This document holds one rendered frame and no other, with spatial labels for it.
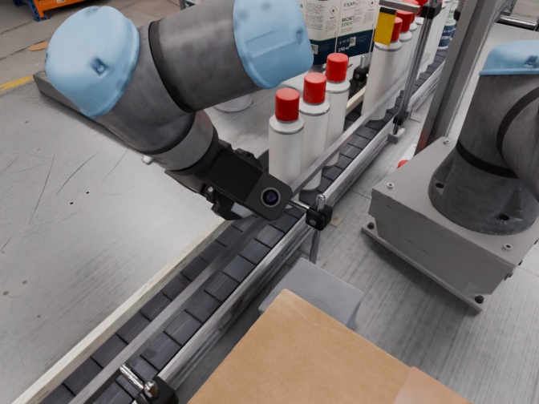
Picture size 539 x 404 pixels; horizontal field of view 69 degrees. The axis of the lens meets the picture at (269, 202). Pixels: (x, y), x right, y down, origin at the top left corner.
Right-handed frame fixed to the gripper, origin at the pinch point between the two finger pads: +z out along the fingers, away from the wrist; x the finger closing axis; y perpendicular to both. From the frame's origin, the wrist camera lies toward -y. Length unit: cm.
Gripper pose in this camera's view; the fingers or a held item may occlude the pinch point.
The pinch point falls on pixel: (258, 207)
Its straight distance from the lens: 58.7
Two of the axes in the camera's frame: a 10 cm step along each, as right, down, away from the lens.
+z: 3.0, 3.2, 9.0
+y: -8.1, -4.2, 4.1
